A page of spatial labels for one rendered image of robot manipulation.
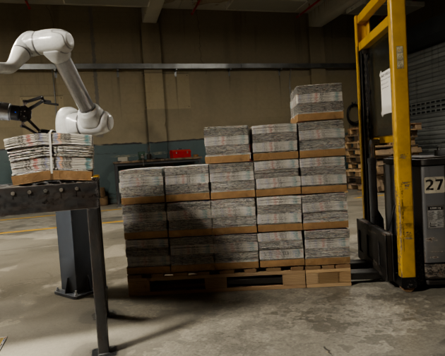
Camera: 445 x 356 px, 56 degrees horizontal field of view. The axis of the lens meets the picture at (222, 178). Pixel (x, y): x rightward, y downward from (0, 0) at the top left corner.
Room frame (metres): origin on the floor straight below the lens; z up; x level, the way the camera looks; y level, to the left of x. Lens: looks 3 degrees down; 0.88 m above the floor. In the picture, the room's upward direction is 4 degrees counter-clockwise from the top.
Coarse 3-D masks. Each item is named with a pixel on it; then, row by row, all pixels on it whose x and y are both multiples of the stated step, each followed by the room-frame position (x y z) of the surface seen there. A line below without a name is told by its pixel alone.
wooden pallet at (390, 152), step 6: (378, 150) 8.04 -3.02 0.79; (384, 150) 8.09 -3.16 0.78; (390, 150) 8.13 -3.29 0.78; (414, 150) 8.31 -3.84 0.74; (420, 150) 8.36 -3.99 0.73; (378, 156) 8.15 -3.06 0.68; (384, 156) 8.19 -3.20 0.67; (390, 156) 8.24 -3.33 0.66; (378, 162) 8.10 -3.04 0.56; (378, 168) 7.91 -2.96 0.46; (378, 174) 7.94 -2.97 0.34; (378, 180) 7.94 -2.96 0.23; (378, 186) 7.89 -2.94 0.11; (378, 192) 7.90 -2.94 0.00
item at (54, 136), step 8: (48, 136) 1.99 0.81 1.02; (56, 136) 2.00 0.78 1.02; (48, 144) 1.99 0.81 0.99; (56, 144) 2.00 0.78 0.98; (48, 152) 1.99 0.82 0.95; (56, 152) 2.00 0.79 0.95; (48, 160) 2.04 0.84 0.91; (56, 160) 2.00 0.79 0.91; (48, 168) 1.99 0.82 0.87; (56, 168) 2.00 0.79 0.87
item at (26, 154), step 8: (16, 136) 1.95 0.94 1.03; (24, 136) 1.96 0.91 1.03; (32, 136) 1.97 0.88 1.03; (40, 136) 1.98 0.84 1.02; (8, 144) 1.97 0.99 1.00; (16, 144) 1.95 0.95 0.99; (24, 144) 1.96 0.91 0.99; (32, 144) 1.98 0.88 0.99; (40, 144) 1.98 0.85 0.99; (8, 152) 1.95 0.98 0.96; (16, 152) 1.95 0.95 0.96; (24, 152) 1.96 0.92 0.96; (32, 152) 1.97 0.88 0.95; (40, 152) 1.98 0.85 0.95; (16, 160) 1.95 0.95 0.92; (24, 160) 1.97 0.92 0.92; (32, 160) 1.97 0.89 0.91; (40, 160) 1.98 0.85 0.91; (16, 168) 1.96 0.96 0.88; (24, 168) 1.96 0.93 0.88; (32, 168) 1.97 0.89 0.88; (40, 168) 1.99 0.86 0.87; (24, 184) 1.98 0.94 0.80
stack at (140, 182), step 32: (288, 160) 2.65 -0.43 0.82; (128, 192) 2.70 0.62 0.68; (160, 192) 2.69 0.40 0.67; (192, 192) 2.68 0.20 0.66; (128, 224) 2.70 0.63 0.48; (160, 224) 2.69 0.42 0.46; (192, 224) 2.68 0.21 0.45; (224, 224) 2.67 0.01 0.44; (128, 256) 2.70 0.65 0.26; (160, 256) 2.69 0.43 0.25; (192, 256) 2.68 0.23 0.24; (224, 256) 2.67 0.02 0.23; (256, 256) 2.66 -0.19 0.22; (288, 256) 2.65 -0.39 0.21; (224, 288) 2.67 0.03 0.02; (256, 288) 2.66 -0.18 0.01; (288, 288) 2.65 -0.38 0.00
